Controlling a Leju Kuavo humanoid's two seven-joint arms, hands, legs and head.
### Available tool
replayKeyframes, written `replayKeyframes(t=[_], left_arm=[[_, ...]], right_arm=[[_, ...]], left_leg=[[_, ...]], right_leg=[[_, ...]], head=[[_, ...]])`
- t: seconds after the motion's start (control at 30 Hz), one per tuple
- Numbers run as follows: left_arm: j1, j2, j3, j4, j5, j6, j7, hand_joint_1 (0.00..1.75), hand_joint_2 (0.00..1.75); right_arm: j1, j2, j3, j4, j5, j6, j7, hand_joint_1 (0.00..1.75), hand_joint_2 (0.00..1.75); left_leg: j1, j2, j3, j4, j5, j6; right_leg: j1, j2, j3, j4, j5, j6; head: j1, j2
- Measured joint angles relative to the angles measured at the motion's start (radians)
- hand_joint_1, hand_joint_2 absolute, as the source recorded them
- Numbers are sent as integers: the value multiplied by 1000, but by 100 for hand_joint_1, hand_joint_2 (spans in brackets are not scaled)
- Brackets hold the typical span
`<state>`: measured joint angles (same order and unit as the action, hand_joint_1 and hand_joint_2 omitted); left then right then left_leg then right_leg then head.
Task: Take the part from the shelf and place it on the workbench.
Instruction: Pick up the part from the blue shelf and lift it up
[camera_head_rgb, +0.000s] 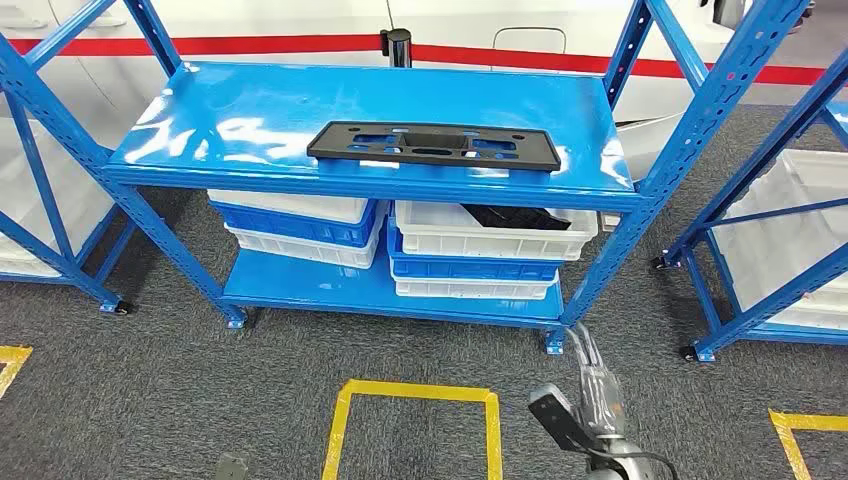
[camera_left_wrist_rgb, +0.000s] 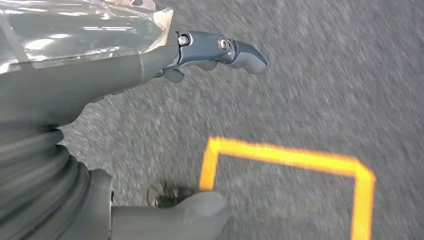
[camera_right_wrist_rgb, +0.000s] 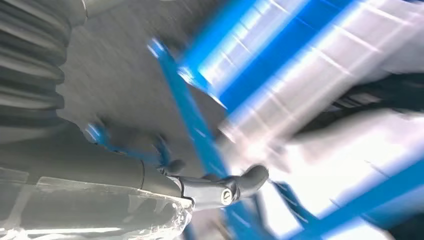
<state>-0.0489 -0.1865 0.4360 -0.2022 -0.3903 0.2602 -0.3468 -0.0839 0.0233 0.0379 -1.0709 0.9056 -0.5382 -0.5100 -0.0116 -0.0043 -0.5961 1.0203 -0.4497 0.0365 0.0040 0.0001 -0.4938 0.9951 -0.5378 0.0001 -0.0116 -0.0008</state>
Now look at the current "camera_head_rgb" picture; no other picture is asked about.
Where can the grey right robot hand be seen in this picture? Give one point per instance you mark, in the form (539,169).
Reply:
(599,404)

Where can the black plastic plate bracket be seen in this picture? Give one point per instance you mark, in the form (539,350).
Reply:
(344,142)

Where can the blue metal shelf rack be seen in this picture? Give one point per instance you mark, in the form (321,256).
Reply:
(38,172)
(762,312)
(265,99)

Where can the black part in crate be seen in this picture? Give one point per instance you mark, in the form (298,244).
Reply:
(517,217)

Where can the yellow floor tape square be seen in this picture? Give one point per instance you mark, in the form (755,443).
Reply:
(341,430)
(788,437)
(12,358)

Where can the white plastic crate stack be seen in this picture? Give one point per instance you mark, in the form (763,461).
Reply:
(79,199)
(782,252)

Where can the white car with red stripe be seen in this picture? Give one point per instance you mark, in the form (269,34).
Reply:
(265,16)

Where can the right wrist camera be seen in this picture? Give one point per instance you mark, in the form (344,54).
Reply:
(550,411)

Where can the black stanchion post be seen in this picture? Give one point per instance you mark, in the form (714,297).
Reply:
(397,50)

